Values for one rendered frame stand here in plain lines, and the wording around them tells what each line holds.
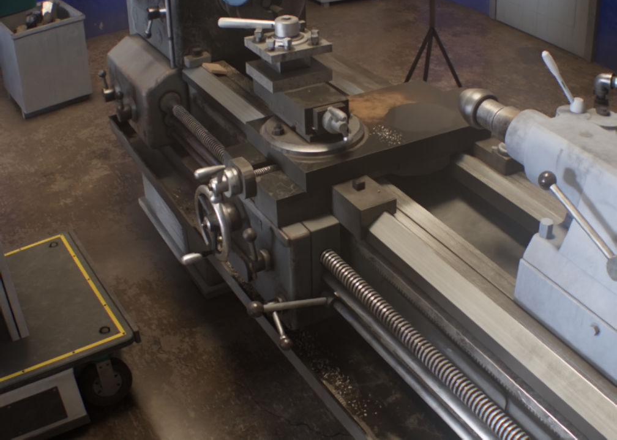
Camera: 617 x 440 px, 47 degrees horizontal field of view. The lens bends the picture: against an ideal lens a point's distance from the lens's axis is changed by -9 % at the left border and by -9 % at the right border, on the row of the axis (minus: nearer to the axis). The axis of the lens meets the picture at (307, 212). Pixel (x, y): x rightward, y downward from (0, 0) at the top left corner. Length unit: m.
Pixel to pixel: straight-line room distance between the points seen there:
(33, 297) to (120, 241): 0.87
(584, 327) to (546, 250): 0.17
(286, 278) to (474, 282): 0.49
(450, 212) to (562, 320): 0.66
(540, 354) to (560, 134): 0.41
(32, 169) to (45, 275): 1.52
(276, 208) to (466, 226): 0.49
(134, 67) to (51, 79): 1.79
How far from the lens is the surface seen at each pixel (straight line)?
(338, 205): 1.77
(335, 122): 1.75
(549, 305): 1.43
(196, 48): 2.60
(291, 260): 1.77
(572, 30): 5.47
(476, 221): 1.95
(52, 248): 2.72
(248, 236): 1.76
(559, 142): 1.41
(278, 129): 1.84
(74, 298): 2.45
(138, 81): 2.73
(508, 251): 1.85
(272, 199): 1.74
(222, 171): 1.76
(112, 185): 3.71
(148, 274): 3.04
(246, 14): 2.43
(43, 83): 4.57
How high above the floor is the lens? 1.76
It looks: 32 degrees down
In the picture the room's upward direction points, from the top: 2 degrees counter-clockwise
